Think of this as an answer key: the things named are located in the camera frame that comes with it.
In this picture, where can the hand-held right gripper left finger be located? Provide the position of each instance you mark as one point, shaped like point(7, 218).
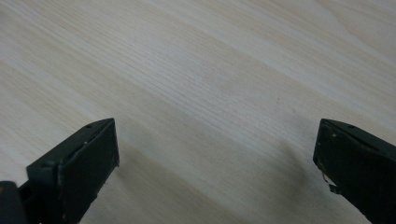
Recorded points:
point(77, 174)

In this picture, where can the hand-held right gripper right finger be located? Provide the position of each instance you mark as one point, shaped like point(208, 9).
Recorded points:
point(361, 168)

